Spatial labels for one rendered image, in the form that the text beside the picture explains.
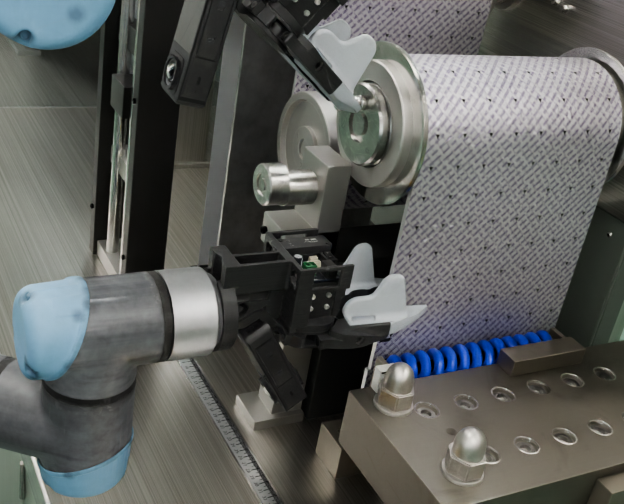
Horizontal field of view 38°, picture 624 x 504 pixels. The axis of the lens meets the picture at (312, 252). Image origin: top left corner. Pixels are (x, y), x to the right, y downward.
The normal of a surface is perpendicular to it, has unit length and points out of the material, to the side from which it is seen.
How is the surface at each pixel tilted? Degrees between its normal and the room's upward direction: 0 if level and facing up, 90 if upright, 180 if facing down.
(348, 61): 90
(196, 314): 61
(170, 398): 0
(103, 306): 36
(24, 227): 0
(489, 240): 90
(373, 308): 90
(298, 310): 90
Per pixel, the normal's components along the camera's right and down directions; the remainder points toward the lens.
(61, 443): -0.22, 0.38
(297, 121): -0.88, 0.08
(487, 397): 0.16, -0.87
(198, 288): 0.35, -0.58
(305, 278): 0.45, 0.47
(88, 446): 0.23, 0.48
